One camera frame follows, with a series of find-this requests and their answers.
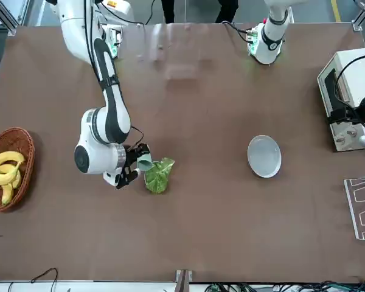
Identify aluminium frame corner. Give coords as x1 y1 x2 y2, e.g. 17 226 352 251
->
0 0 30 37
351 0 365 32

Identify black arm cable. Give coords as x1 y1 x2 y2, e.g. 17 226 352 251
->
85 0 145 150
334 54 365 122

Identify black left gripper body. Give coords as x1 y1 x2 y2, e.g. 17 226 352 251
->
327 103 365 126

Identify pale green cup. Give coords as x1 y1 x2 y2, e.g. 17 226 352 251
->
136 153 155 173

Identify large grey plate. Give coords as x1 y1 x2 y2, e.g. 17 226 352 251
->
246 134 282 179

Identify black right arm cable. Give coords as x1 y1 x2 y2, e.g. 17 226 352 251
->
85 0 145 150

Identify tangled black cables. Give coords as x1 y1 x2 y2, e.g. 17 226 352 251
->
205 275 365 292

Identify black right base cable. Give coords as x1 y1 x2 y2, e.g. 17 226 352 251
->
133 0 156 27

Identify black left base cable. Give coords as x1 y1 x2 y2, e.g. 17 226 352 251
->
221 20 253 42

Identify aluminium frame post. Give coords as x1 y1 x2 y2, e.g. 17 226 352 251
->
175 269 195 292

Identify brown wicker basket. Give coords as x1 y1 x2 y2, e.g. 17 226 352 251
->
0 127 36 213

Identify cream toaster oven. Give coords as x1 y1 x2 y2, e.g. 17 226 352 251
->
317 46 365 156

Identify clear acrylic rack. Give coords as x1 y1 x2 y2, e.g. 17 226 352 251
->
343 173 365 241

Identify black base cable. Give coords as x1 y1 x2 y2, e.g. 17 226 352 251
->
133 0 156 27
221 20 253 42

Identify loose black cable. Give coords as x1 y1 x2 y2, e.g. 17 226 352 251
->
30 267 59 285

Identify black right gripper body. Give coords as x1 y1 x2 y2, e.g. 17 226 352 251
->
123 143 144 183

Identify green lettuce leaf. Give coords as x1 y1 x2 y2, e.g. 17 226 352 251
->
144 157 175 195

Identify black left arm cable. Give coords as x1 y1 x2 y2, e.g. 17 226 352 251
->
334 54 365 122

